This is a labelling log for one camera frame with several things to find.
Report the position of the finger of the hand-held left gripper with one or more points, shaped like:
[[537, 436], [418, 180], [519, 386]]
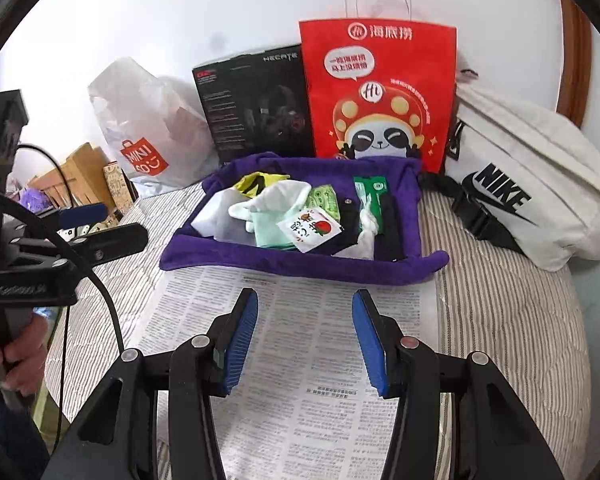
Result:
[[82, 215], [112, 242]]

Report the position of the striped mattress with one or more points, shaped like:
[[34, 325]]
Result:
[[505, 335]]

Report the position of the green tissue pack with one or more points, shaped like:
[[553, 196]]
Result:
[[325, 200]]

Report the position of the white plastic shopping bag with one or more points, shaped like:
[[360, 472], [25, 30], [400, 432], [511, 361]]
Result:
[[150, 130]]

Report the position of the red paper bag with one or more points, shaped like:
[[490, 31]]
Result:
[[380, 95]]

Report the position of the white waist bag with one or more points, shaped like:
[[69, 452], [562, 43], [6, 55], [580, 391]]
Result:
[[520, 150]]

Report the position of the white sponge block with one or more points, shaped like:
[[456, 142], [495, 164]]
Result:
[[212, 217]]

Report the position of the black headphone box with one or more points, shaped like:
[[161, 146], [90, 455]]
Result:
[[260, 105]]

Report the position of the yellow black packet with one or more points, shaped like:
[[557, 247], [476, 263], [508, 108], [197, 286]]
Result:
[[252, 182]]

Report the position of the patterned cardboard box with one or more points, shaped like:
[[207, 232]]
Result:
[[117, 185]]

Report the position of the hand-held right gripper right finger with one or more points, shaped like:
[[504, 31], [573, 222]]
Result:
[[370, 345]]

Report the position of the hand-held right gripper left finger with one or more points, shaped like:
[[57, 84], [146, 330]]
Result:
[[240, 340]]

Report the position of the newspaper sheet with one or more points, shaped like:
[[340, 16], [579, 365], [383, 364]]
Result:
[[305, 360]]

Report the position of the person's left forearm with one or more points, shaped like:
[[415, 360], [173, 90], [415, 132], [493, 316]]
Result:
[[5, 435]]

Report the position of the purple towel tray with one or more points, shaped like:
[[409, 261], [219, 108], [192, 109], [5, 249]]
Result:
[[300, 266]]

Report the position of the wooden door frame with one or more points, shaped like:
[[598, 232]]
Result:
[[575, 50]]

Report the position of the person's left hand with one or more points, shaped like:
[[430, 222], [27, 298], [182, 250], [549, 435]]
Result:
[[22, 360]]

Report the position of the small white printed sachet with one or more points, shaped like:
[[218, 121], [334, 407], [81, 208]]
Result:
[[310, 230]]

